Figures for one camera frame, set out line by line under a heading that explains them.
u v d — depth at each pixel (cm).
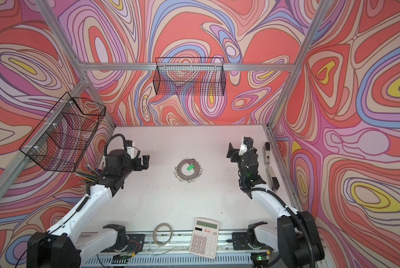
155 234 75
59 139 68
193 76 97
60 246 38
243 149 72
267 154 101
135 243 72
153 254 71
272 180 89
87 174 82
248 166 61
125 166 65
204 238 73
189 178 93
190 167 98
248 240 73
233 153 73
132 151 73
